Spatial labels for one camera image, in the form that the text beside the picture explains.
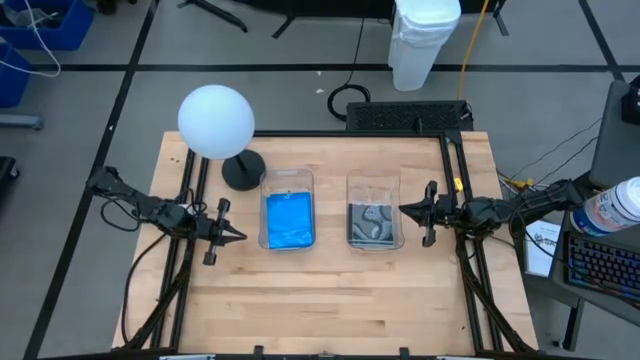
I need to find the blue plastic crate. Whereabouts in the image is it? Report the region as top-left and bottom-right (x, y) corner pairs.
(0, 42), (33, 109)
(0, 0), (95, 51)

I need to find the black caster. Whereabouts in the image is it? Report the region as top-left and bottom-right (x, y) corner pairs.
(0, 155), (21, 184)

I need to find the white cable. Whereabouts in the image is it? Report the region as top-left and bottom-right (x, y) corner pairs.
(0, 0), (62, 79)

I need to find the clear plastic bin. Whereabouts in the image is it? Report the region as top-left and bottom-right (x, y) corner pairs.
(258, 168), (317, 251)
(345, 168), (405, 251)

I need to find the dark grey desk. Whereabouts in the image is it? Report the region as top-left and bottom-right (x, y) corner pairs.
(549, 184), (640, 329)

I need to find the yellow cable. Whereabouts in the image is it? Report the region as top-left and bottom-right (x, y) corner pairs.
(456, 0), (491, 100)

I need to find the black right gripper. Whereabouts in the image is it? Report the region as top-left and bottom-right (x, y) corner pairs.
(398, 180), (469, 247)

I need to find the white globe table lamp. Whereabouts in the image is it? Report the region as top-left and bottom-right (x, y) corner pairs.
(177, 83), (267, 192)

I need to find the black stand foot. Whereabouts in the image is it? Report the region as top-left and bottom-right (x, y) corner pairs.
(272, 14), (302, 40)
(177, 0), (250, 34)
(492, 0), (510, 37)

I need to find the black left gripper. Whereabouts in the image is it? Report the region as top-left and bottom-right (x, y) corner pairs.
(192, 198), (248, 266)

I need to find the white paper sheet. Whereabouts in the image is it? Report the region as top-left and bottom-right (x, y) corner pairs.
(522, 219), (563, 278)

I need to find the grey metal bar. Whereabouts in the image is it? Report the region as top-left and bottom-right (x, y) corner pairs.
(0, 113), (44, 131)

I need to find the white trash bin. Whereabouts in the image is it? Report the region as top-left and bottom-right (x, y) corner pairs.
(387, 0), (462, 93)

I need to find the black perforated metal box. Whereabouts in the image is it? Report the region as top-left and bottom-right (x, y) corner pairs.
(344, 99), (475, 134)

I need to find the grey side table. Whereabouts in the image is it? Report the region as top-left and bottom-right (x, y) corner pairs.
(588, 78), (640, 190)

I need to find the black coiled cable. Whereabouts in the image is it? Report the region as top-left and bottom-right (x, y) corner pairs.
(326, 15), (374, 123)

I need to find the blue jewel case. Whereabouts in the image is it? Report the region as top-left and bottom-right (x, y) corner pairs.
(264, 191), (316, 250)

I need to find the thin black cable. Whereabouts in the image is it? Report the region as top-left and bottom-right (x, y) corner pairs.
(554, 135), (600, 172)
(539, 117), (603, 161)

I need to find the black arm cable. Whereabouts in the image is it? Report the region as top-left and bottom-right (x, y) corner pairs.
(121, 230), (171, 346)

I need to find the black device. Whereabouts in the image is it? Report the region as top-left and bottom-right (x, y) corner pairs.
(621, 74), (640, 126)

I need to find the white wipes canister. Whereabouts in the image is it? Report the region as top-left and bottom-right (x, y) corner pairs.
(569, 175), (640, 238)

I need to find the black backlit keyboard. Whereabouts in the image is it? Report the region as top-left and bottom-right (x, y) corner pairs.
(564, 232), (640, 304)

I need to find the black aluminium table frame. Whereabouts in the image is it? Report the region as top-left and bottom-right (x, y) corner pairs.
(117, 129), (537, 357)

